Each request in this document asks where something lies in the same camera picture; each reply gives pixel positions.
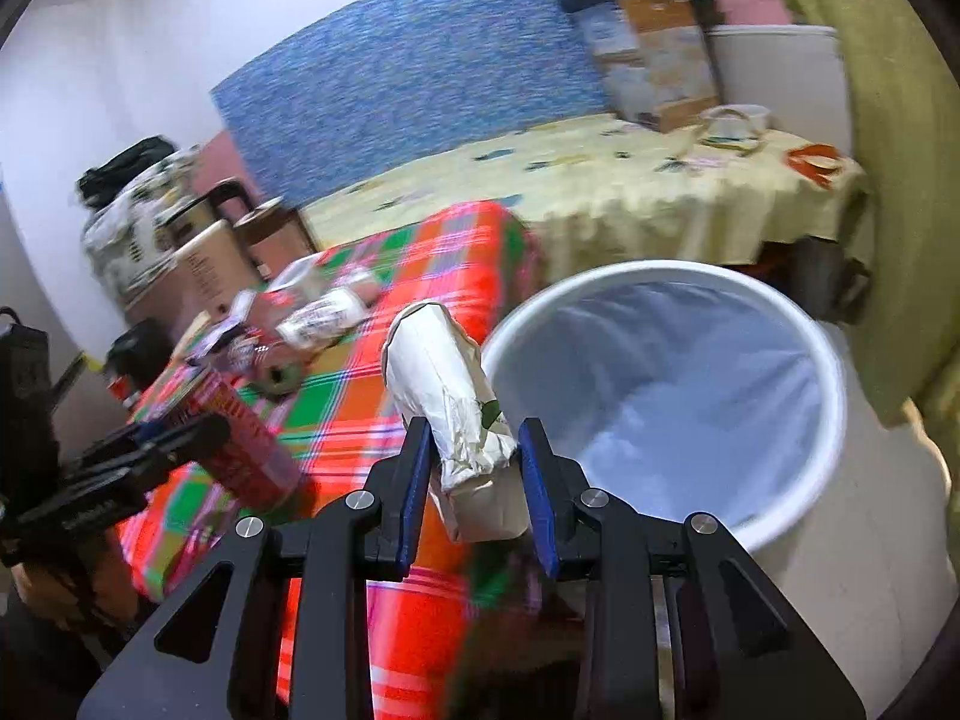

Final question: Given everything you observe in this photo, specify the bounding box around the cardboard quilt box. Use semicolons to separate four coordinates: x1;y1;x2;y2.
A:
560;0;721;132

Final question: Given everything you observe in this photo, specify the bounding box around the orange object on bed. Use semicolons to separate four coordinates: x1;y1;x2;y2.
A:
784;143;844;188

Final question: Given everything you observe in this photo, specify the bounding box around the left hand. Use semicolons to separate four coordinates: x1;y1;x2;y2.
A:
11;533;140;629

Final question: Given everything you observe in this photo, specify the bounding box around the olive green curtain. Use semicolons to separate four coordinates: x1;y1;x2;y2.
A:
748;0;960;556

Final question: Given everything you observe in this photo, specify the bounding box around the beige thermos box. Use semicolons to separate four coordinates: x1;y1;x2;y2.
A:
124;221;262;337

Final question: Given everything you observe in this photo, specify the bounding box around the red snack package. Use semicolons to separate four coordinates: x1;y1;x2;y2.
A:
142;364;301;512

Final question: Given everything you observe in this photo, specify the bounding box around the white patterned paper cup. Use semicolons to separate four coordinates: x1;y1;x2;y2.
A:
277;286;370;355

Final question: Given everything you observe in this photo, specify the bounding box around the rope handle bag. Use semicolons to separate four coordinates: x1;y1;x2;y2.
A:
695;104;771;156

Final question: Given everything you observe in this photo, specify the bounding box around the pink brown lidded mug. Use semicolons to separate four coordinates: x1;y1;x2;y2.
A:
235;197;317;281

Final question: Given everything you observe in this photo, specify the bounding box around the blue patterned headboard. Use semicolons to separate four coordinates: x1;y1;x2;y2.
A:
212;0;605;203

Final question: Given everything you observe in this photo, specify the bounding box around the white radiator panel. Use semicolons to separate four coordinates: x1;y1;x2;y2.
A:
708;25;854;156

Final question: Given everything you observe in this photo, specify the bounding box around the stainless steel electric kettle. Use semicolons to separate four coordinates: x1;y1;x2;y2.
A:
160;177;256;255

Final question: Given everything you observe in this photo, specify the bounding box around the black bag on pile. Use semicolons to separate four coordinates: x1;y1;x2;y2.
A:
76;135;176;211

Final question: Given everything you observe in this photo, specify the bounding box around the white trash bin with liner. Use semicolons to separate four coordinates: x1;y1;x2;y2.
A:
480;258;850;593

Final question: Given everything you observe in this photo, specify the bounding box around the red green plaid tablecloth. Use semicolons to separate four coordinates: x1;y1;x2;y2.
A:
119;200;583;718

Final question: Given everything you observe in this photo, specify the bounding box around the pineapple print pillow pile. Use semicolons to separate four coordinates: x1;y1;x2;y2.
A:
82;146;199;305

